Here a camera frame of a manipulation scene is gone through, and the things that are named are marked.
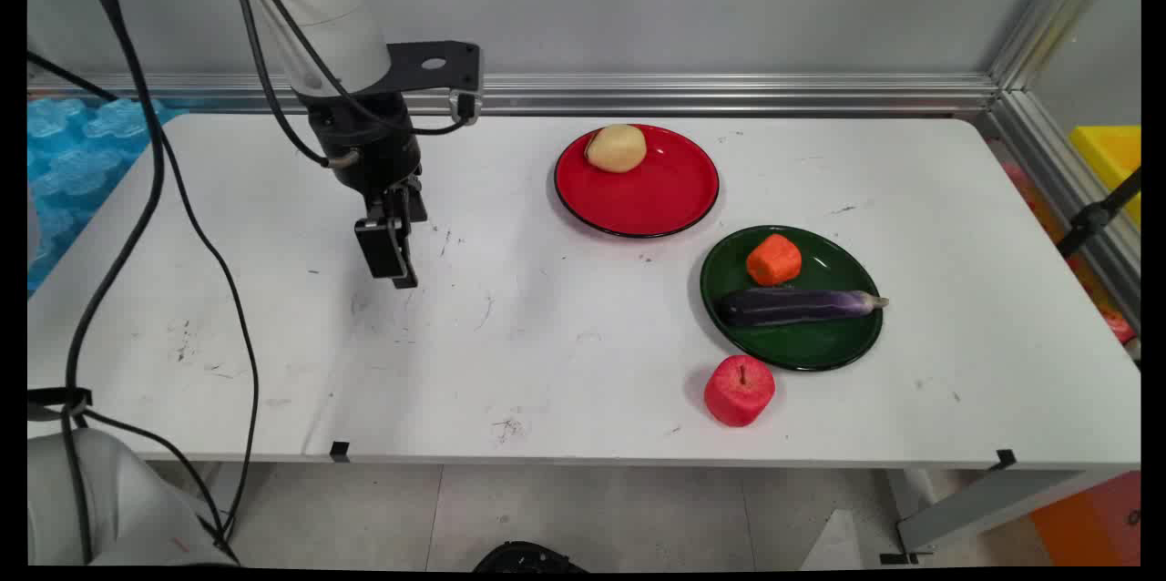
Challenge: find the red toy apple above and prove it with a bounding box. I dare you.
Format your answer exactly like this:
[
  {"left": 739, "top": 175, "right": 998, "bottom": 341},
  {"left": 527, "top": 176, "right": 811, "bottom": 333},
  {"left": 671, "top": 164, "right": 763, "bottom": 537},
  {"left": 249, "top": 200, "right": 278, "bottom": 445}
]
[{"left": 703, "top": 355, "right": 776, "bottom": 428}]

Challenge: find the black velcro strap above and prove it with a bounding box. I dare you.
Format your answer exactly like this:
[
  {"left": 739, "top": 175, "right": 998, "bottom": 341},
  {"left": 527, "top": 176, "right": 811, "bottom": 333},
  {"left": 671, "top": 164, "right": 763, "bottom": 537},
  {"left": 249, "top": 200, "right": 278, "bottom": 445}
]
[{"left": 27, "top": 387, "right": 94, "bottom": 423}]

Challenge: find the blue bubble wrap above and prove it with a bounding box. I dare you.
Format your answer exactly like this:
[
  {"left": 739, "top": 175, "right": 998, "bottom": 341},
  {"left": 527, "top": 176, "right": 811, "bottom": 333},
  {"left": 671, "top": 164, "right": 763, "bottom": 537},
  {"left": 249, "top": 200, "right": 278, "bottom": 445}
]
[{"left": 27, "top": 97, "right": 189, "bottom": 295}]

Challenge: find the dark green plate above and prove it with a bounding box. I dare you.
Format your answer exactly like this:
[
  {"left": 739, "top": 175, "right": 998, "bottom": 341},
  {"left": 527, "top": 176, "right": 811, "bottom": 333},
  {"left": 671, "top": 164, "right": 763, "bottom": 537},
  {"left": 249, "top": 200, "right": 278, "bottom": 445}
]
[{"left": 700, "top": 225, "right": 884, "bottom": 372}]

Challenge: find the short aluminium frame rail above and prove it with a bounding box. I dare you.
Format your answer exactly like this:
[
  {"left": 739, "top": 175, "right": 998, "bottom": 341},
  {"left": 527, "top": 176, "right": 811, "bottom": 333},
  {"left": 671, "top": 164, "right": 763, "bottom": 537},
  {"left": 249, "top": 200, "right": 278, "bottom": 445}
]
[{"left": 975, "top": 89, "right": 1141, "bottom": 331}]

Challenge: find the purple toy eggplant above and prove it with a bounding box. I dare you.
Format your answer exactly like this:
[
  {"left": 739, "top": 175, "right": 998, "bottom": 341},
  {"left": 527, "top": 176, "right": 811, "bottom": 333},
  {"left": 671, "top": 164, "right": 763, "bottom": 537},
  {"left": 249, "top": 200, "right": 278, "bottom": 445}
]
[{"left": 720, "top": 288, "right": 890, "bottom": 329}]

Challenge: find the orange toy carrot chunk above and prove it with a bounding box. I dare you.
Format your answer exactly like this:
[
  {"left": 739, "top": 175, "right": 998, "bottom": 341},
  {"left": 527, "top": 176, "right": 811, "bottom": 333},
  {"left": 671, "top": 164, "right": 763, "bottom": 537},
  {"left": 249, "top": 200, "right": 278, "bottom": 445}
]
[{"left": 745, "top": 234, "right": 803, "bottom": 287}]

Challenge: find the small red object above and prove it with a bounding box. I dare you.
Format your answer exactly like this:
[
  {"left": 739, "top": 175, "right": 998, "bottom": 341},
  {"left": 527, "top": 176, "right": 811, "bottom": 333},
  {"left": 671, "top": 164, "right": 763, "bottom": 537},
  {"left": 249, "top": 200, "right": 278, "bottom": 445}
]
[{"left": 1098, "top": 308, "right": 1138, "bottom": 345}]

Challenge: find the black round object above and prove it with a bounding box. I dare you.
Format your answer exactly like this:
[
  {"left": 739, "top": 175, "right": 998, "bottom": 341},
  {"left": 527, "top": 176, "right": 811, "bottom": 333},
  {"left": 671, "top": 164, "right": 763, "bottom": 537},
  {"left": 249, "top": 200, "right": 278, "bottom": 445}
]
[{"left": 472, "top": 541, "right": 588, "bottom": 573}]

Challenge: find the yellow box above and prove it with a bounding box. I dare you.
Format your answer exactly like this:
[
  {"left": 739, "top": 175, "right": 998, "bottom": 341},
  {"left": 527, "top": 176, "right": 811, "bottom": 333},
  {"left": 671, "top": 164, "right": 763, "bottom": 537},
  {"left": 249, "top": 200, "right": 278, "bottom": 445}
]
[{"left": 1069, "top": 124, "right": 1141, "bottom": 227}]

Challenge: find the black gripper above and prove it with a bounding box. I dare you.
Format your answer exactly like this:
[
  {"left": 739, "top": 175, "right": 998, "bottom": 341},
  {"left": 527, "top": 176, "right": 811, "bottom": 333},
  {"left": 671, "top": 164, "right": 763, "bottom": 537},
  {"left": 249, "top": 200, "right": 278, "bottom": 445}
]
[{"left": 303, "top": 92, "right": 430, "bottom": 291}]

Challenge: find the grey table support beam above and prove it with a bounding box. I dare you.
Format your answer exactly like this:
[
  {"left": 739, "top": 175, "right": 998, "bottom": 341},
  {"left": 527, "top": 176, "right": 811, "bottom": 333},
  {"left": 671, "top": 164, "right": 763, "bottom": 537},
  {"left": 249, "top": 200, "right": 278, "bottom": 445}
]
[{"left": 888, "top": 469, "right": 1094, "bottom": 556}]

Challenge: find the red plate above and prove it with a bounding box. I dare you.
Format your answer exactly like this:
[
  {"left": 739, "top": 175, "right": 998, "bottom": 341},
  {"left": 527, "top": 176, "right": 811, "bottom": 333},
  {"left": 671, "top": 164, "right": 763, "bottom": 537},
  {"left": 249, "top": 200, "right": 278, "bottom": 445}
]
[{"left": 554, "top": 124, "right": 721, "bottom": 240}]

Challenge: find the orange box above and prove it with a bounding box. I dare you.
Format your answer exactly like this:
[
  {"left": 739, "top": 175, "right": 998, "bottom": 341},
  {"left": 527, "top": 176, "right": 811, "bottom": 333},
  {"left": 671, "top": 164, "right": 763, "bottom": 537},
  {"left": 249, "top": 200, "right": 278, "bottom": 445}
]
[{"left": 1029, "top": 472, "right": 1141, "bottom": 566}]

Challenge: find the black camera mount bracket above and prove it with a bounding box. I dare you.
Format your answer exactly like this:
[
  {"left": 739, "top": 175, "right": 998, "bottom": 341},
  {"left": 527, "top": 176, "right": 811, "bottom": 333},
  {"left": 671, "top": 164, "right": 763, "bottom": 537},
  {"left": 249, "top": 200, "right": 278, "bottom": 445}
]
[{"left": 387, "top": 41, "right": 482, "bottom": 97}]

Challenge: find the thin black cable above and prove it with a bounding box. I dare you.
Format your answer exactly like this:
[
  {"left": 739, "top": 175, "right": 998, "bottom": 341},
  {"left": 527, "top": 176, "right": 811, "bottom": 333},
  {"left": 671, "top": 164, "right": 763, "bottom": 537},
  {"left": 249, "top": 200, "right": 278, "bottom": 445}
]
[{"left": 91, "top": 0, "right": 481, "bottom": 555}]

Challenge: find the aluminium frame post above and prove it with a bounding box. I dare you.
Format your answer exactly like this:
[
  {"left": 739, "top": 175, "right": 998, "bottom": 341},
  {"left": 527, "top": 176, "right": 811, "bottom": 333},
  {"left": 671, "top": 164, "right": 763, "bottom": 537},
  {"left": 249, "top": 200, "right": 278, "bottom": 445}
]
[{"left": 988, "top": 0, "right": 1140, "bottom": 92}]

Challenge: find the long aluminium frame rail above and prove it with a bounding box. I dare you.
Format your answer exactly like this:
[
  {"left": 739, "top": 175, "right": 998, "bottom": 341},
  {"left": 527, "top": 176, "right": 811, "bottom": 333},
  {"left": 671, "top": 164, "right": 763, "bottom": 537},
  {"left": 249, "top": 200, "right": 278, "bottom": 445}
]
[{"left": 27, "top": 71, "right": 999, "bottom": 117}]

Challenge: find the thick black cable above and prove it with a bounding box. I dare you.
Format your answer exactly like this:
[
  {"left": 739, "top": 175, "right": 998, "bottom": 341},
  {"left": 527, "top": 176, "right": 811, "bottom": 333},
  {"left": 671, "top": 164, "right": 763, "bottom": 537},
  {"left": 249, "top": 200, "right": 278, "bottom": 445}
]
[{"left": 62, "top": 0, "right": 333, "bottom": 566}]

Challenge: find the beige toy potato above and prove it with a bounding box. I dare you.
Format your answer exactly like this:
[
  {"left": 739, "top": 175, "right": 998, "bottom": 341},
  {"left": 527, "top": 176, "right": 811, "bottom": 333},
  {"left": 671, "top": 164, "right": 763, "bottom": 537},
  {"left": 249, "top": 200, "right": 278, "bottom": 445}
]
[{"left": 585, "top": 124, "right": 649, "bottom": 174}]

